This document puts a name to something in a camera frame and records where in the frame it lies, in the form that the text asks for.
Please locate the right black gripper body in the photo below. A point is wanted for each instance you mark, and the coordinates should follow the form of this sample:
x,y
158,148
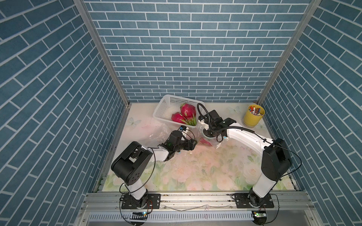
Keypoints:
x,y
209,132

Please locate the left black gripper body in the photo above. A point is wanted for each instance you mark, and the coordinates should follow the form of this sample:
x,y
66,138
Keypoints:
x,y
182,146

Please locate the clear zip-top bag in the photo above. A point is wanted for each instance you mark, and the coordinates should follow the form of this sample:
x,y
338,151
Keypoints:
x,y
215,141
153,136

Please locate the pink dragon fruit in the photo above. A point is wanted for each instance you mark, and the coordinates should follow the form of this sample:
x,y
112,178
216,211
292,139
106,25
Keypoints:
x,y
179,118
189,113

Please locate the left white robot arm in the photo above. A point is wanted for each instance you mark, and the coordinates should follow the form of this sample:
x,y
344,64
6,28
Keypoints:
x,y
131,163

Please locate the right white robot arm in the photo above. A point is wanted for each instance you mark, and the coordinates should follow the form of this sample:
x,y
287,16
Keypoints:
x,y
276,159

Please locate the white plastic mesh basket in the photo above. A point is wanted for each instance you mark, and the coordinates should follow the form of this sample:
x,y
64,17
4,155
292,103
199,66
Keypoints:
x,y
169,105

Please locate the yellow pen cup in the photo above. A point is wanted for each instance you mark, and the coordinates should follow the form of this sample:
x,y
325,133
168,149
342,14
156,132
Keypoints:
x,y
253,115

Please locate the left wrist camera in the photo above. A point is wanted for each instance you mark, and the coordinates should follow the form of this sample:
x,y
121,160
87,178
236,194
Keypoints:
x,y
183,128

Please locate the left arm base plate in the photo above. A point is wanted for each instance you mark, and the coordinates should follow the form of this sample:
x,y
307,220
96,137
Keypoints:
x,y
148,201

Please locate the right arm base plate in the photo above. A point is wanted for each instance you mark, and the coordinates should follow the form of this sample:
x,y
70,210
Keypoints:
x,y
246,200

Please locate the aluminium mounting rail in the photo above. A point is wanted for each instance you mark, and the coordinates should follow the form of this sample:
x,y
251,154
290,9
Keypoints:
x,y
284,208

